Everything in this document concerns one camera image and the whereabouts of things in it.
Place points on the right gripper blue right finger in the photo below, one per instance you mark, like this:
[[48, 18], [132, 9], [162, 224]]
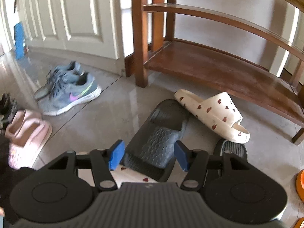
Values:
[[182, 155]]

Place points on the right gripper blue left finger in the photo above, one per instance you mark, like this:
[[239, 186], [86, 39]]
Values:
[[115, 154]]

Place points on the white heart slipper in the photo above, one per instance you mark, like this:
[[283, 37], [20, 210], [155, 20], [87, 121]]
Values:
[[120, 174], [218, 113]]

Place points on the dark grey textured slipper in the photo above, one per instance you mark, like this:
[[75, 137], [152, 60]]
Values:
[[151, 150]]

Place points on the grey blue sneaker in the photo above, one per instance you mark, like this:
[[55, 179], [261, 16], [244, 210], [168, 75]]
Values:
[[73, 67], [68, 91]]

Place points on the pink plush slipper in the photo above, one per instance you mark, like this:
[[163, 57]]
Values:
[[28, 133]]

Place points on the black silver sneaker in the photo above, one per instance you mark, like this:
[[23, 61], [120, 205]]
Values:
[[9, 108]]

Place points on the orange slipper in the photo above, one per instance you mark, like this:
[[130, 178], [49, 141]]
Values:
[[299, 223], [300, 185]]

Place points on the person left hand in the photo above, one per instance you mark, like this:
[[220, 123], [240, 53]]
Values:
[[2, 213]]

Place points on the white panelled door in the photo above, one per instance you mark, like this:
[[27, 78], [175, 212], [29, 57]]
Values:
[[88, 31]]

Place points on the blue object by door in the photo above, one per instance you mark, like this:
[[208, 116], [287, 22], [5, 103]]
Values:
[[19, 46]]

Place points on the brown wooden shoe rack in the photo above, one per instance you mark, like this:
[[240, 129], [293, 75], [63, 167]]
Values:
[[156, 48]]

